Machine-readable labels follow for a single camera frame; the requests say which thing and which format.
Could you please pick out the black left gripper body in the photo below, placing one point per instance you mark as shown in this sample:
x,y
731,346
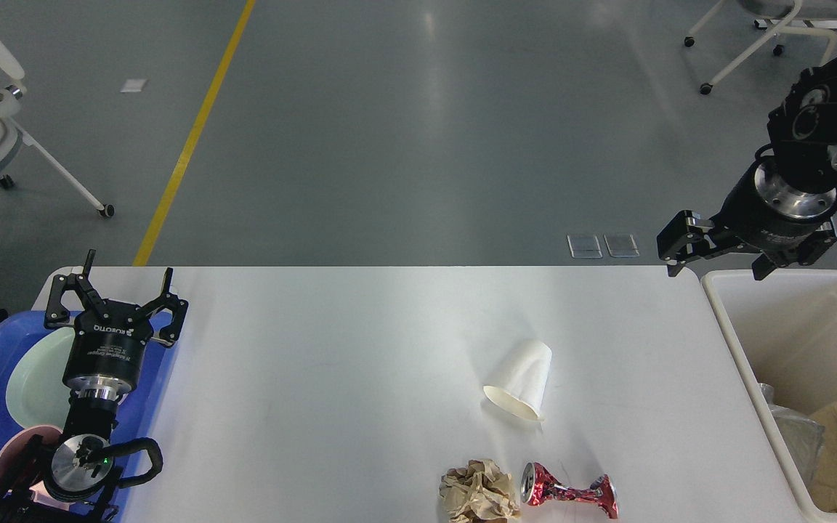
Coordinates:
x,y
110,354

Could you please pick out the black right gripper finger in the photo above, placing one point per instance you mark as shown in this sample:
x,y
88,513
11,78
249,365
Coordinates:
x,y
689,237
811,248

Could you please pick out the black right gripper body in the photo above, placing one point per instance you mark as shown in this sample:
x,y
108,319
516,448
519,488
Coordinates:
x,y
767,213

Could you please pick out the light green plate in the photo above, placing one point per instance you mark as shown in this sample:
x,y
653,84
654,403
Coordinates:
x,y
37,393

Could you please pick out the white paper cup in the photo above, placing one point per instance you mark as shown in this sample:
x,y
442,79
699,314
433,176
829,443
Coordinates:
x,y
518,384

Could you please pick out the aluminium foil tray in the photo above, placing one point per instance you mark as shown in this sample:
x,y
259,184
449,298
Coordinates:
x,y
803,437

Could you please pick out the brown paper ball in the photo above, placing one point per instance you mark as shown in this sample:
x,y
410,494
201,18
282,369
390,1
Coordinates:
x,y
480,491

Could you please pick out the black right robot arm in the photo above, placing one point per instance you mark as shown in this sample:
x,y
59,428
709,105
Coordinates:
x,y
803,133

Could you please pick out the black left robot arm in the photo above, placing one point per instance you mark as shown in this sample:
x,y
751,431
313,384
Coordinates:
x,y
74,479

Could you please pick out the beige plastic bin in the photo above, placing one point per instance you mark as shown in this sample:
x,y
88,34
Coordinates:
x,y
781,331

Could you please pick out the white chair base bar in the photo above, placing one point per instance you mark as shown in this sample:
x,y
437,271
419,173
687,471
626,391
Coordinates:
x,y
763,24

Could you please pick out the red foil wrapper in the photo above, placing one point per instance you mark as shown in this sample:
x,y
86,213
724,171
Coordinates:
x,y
539,486

